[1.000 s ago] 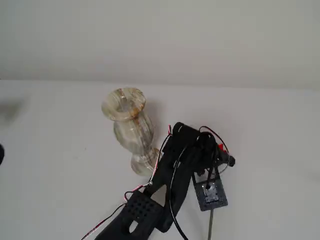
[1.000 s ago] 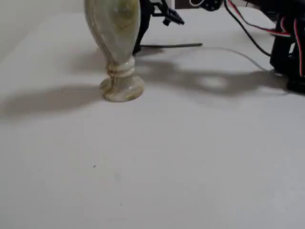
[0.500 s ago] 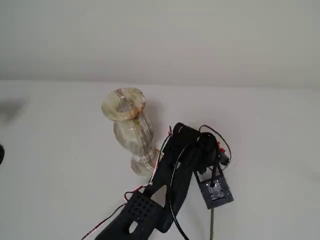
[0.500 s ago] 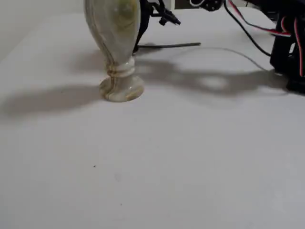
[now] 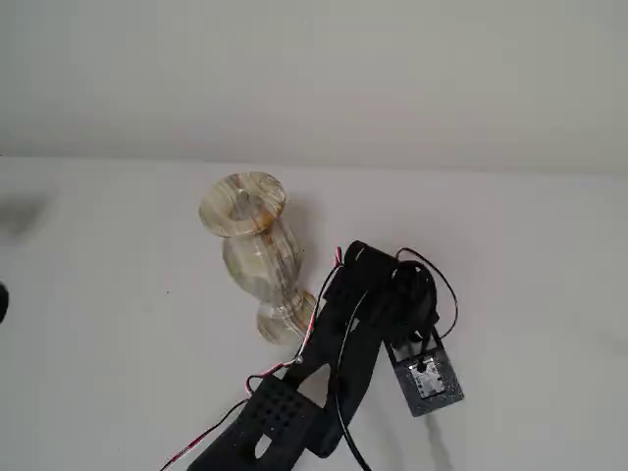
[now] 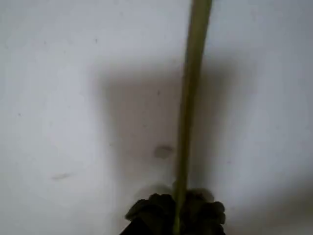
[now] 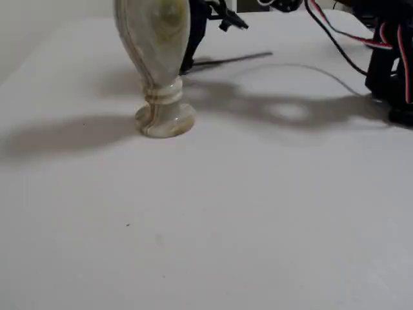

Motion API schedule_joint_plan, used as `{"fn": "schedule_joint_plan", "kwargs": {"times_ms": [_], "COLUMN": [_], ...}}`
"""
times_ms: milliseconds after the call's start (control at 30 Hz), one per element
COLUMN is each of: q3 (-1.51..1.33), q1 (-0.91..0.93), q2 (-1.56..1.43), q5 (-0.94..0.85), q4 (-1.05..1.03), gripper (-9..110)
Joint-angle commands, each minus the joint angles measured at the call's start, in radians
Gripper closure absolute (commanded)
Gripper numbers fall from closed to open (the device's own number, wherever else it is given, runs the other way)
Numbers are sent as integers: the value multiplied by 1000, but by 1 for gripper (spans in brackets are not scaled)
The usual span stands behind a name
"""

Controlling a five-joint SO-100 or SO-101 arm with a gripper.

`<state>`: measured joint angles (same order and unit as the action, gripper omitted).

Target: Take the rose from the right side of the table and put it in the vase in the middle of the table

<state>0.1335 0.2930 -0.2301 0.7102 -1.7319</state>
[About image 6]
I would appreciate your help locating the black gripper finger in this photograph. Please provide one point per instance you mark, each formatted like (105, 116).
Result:
(203, 215)
(154, 213)

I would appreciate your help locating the red artificial rose green stem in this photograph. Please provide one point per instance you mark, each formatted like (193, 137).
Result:
(193, 73)

